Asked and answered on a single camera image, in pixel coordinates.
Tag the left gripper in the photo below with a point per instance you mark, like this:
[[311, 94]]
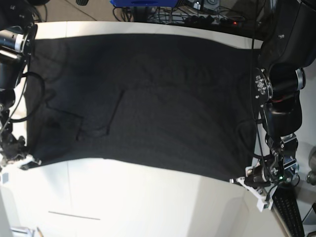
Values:
[[259, 176]]

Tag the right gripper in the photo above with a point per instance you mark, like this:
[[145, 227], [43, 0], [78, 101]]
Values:
[[13, 150]]

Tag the black t-shirt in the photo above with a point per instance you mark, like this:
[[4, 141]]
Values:
[[166, 101]]

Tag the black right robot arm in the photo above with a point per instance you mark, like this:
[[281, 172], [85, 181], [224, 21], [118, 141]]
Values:
[[18, 30]]

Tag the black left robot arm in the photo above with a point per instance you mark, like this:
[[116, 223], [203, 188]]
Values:
[[288, 49]]

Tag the black keyboard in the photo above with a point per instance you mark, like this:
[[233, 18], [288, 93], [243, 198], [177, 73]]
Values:
[[286, 204]]

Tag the silver metal cylinder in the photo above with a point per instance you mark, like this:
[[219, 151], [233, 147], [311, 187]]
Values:
[[311, 176]]

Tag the pencil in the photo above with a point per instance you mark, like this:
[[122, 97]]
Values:
[[39, 232]]

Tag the blue box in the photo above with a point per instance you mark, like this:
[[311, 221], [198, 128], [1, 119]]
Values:
[[144, 3]]

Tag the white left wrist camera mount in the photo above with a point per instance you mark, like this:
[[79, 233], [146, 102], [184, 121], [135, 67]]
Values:
[[264, 198]]

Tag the white cable grommet plate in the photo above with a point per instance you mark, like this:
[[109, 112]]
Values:
[[56, 223]]

